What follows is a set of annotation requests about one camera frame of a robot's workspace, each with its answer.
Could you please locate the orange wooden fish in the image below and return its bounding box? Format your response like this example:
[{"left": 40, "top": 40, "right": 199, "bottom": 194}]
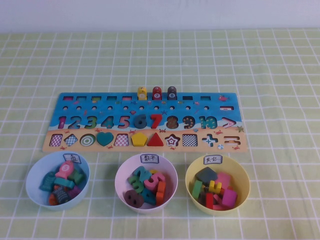
[{"left": 48, "top": 192, "right": 60, "bottom": 206}]

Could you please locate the orange number one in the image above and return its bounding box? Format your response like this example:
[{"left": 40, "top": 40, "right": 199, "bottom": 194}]
[{"left": 156, "top": 181, "right": 167, "bottom": 206}]

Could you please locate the red number seven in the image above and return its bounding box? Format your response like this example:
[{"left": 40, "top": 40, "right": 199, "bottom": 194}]
[{"left": 149, "top": 113, "right": 165, "bottom": 130}]

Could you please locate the green checked tablecloth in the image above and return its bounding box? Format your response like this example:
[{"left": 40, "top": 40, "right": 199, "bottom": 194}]
[{"left": 0, "top": 27, "right": 320, "bottom": 240}]

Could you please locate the red wooden triangle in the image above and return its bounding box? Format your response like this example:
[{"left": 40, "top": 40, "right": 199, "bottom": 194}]
[{"left": 146, "top": 132, "right": 165, "bottom": 147}]

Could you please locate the pink plastic bowl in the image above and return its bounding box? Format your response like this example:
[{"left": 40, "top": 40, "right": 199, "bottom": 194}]
[{"left": 114, "top": 153, "right": 179, "bottom": 215}]

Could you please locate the green number three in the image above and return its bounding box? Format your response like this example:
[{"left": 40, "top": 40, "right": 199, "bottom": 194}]
[{"left": 128, "top": 174, "right": 145, "bottom": 191}]

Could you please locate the coral red wooden sign piece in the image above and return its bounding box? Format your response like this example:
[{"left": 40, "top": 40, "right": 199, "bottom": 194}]
[{"left": 212, "top": 193, "right": 235, "bottom": 211}]

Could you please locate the magenta wooden square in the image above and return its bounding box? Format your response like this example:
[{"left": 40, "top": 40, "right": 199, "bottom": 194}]
[{"left": 221, "top": 188, "right": 238, "bottom": 207}]

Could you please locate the teal plain wooden fish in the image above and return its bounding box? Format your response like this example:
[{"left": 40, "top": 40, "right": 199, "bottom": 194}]
[{"left": 53, "top": 177, "right": 75, "bottom": 189}]

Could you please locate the brown fish peg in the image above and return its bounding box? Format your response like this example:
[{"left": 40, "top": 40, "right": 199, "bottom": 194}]
[{"left": 166, "top": 85, "right": 178, "bottom": 101}]

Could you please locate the yellow plastic bowl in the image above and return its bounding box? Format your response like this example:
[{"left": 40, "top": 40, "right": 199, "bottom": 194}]
[{"left": 184, "top": 154, "right": 251, "bottom": 216}]

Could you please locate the dark teal wooden diamond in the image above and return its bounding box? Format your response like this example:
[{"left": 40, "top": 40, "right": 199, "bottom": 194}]
[{"left": 194, "top": 166, "right": 218, "bottom": 186}]

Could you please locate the purple wooden fish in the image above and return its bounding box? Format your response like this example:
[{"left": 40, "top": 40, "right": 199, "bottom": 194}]
[{"left": 67, "top": 186, "right": 83, "bottom": 198}]

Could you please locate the pink wooden fish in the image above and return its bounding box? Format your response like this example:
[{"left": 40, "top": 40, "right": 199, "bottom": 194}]
[{"left": 54, "top": 160, "right": 75, "bottom": 180}]

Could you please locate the dark grey number six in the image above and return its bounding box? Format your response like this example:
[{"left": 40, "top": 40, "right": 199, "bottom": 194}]
[{"left": 133, "top": 113, "right": 151, "bottom": 131}]

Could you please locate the brown number eight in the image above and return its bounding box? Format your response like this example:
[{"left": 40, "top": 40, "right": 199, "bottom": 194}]
[{"left": 124, "top": 189, "right": 145, "bottom": 208}]

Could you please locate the paper label on pink bowl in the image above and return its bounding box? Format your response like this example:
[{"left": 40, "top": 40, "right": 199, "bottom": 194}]
[{"left": 140, "top": 153, "right": 160, "bottom": 165}]

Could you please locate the teal patterned wooden fish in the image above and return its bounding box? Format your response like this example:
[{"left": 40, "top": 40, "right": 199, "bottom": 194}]
[{"left": 38, "top": 171, "right": 57, "bottom": 192}]

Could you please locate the grey wooden fish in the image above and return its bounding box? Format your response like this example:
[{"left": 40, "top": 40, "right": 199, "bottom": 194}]
[{"left": 52, "top": 186, "right": 71, "bottom": 204}]

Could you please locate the paper label on yellow bowl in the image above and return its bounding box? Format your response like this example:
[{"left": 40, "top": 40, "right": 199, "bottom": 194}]
[{"left": 202, "top": 154, "right": 223, "bottom": 166}]

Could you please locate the pink number five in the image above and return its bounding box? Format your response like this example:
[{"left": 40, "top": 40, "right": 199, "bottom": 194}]
[{"left": 142, "top": 171, "right": 166, "bottom": 192}]

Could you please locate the paper label on blue bowl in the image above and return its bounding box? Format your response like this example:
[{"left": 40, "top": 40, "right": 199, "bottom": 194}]
[{"left": 62, "top": 152, "right": 82, "bottom": 165}]

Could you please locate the teal number two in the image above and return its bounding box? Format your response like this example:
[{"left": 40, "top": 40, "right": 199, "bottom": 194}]
[{"left": 132, "top": 166, "right": 151, "bottom": 183}]

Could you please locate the yellow wooden pentagon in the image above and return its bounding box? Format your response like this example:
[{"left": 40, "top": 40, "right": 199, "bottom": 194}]
[{"left": 131, "top": 132, "right": 149, "bottom": 148}]

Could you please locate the green wooden fish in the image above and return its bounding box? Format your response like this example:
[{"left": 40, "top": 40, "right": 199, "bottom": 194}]
[{"left": 67, "top": 167, "right": 85, "bottom": 185}]

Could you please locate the yellow fish peg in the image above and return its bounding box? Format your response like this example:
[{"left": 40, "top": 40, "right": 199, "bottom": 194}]
[{"left": 136, "top": 86, "right": 148, "bottom": 101}]

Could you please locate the pink wooden trapezoid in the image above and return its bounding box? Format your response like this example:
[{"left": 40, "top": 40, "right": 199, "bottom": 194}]
[{"left": 214, "top": 171, "right": 231, "bottom": 190}]

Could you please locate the green wooden shape piece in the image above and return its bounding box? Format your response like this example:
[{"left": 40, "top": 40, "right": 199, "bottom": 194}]
[{"left": 191, "top": 179, "right": 203, "bottom": 200}]

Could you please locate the light blue plastic bowl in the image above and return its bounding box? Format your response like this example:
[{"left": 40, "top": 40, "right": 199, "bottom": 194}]
[{"left": 25, "top": 151, "right": 90, "bottom": 211}]

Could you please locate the teal number four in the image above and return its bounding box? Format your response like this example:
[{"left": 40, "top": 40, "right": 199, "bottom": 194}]
[{"left": 141, "top": 187, "right": 159, "bottom": 206}]

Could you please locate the colourful wooden puzzle board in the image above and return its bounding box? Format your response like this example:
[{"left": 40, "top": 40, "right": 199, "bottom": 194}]
[{"left": 40, "top": 92, "right": 248, "bottom": 154}]

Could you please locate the red fish peg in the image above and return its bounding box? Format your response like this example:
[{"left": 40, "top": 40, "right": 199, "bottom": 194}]
[{"left": 151, "top": 86, "right": 163, "bottom": 101}]

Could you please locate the teal wooden heart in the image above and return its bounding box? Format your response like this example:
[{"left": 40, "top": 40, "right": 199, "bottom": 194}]
[{"left": 96, "top": 131, "right": 115, "bottom": 147}]

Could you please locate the yellow wooden sign piece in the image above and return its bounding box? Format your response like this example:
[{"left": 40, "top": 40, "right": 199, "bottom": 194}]
[{"left": 208, "top": 180, "right": 223, "bottom": 194}]

